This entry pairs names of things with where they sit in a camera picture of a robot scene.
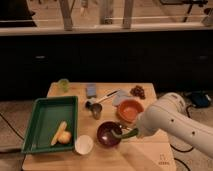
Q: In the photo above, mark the green pepper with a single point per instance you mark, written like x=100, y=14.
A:
x=132, y=133

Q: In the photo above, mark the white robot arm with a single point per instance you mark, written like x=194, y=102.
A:
x=166, y=114

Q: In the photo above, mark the metal measuring cup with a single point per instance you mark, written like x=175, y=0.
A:
x=95, y=109

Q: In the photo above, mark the green small cup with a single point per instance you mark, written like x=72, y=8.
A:
x=63, y=84

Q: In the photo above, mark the white paper cup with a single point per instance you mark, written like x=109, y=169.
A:
x=84, y=145

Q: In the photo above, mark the silver knife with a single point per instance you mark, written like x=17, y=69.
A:
x=106, y=96

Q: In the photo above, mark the blue sponge block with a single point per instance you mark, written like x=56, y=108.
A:
x=91, y=90

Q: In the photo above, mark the grey blue cloth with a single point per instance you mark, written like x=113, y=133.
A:
x=120, y=96

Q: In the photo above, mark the brown grape bunch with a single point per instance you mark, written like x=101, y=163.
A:
x=138, y=91

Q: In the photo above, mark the orange bowl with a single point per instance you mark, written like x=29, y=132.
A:
x=128, y=110

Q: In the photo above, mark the metal spoon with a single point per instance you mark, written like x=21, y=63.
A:
x=124, y=127

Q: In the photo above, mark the dark purple bowl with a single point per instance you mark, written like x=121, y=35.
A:
x=105, y=136

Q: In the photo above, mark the green plastic tray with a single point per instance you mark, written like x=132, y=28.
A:
x=47, y=114

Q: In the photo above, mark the orange fruit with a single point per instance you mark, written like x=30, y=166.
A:
x=65, y=137

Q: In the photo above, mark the dark blue floor object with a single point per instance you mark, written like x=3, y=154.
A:
x=199, y=99

